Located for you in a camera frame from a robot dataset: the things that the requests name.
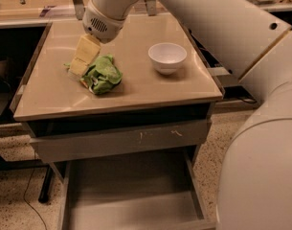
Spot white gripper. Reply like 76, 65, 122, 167
69, 0, 125, 77

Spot green rice chip bag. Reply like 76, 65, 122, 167
73, 54, 123, 95

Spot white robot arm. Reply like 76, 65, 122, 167
83, 0, 292, 230

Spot grey drawer cabinet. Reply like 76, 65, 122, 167
10, 13, 225, 230

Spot grey top drawer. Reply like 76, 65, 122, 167
30, 119, 211, 163

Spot open grey middle drawer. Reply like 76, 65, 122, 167
58, 150, 215, 230

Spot white bowl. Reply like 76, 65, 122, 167
147, 42, 187, 75

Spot black table leg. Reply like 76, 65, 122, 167
38, 167, 54, 203

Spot grey metal post left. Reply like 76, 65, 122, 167
72, 0, 85, 20

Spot grey metal post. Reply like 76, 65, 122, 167
144, 0, 157, 16
72, 0, 85, 20

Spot grey metal post middle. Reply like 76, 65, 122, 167
144, 0, 157, 16

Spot black floor cable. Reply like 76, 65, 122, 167
22, 166, 48, 230

